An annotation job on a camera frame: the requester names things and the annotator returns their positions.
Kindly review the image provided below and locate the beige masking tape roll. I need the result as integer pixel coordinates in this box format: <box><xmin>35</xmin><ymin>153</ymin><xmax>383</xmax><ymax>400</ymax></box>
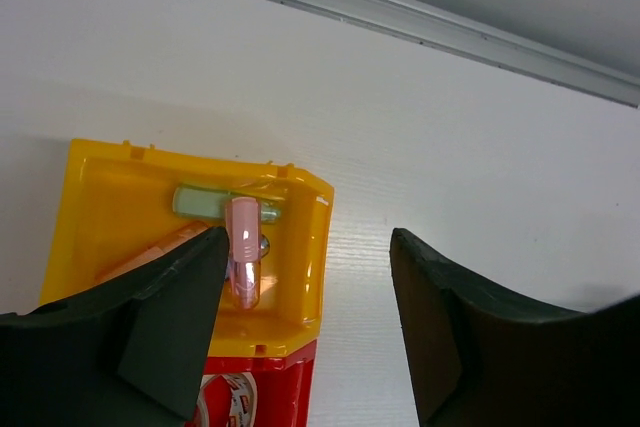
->
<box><xmin>186</xmin><ymin>373</ymin><xmax>258</xmax><ymax>427</ymax></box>

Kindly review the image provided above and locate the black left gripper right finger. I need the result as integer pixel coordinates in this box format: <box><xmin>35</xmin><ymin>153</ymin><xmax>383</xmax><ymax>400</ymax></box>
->
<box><xmin>390</xmin><ymin>228</ymin><xmax>639</xmax><ymax>426</ymax></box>

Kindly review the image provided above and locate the red plastic bin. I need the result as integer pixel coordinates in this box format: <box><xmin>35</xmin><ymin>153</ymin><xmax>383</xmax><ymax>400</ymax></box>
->
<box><xmin>203</xmin><ymin>341</ymin><xmax>317</xmax><ymax>426</ymax></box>

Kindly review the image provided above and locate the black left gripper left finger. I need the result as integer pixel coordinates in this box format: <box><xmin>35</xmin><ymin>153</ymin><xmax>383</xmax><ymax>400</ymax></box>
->
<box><xmin>1</xmin><ymin>227</ymin><xmax>229</xmax><ymax>426</ymax></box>

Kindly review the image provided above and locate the pink correction tape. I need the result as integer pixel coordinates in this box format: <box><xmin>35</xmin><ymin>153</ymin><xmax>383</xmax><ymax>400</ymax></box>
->
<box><xmin>225</xmin><ymin>197</ymin><xmax>261</xmax><ymax>310</ymax></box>

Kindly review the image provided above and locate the orange correction tape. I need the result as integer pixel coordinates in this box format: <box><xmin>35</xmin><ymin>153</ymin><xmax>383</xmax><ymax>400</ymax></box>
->
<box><xmin>95</xmin><ymin>221</ymin><xmax>209</xmax><ymax>284</ymax></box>

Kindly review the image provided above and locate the yellow plastic bin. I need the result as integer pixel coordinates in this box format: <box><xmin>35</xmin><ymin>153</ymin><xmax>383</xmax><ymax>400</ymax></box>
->
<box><xmin>40</xmin><ymin>139</ymin><xmax>334</xmax><ymax>357</ymax></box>

